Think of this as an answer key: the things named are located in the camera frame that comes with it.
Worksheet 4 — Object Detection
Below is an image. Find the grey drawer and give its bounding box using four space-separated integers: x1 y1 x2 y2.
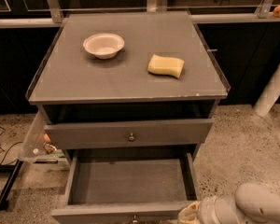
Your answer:
52 147 199 224
44 119 214 149

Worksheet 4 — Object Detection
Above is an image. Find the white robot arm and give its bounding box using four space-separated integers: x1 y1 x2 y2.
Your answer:
178 183 280 224

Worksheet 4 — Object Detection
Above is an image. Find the grey top drawer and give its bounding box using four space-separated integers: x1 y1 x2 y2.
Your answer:
44 119 214 149

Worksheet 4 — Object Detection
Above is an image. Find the grey drawer cabinet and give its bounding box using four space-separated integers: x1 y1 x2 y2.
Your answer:
25 10 231 161

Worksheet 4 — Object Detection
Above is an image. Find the yellow sponge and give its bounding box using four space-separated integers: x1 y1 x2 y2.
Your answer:
147 54 184 78

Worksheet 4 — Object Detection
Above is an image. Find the clear plastic side bin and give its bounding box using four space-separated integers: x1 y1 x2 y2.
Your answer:
19 113 66 164

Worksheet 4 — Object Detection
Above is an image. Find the black floor bar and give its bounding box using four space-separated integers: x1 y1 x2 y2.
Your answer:
0 160 22 211

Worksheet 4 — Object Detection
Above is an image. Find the white paper bowl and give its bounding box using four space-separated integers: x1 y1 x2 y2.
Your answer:
83 33 125 60

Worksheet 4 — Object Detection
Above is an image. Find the black floor cable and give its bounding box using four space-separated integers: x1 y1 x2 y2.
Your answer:
0 119 24 166

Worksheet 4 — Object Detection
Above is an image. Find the metal railing frame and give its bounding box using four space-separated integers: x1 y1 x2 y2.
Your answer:
0 0 280 28

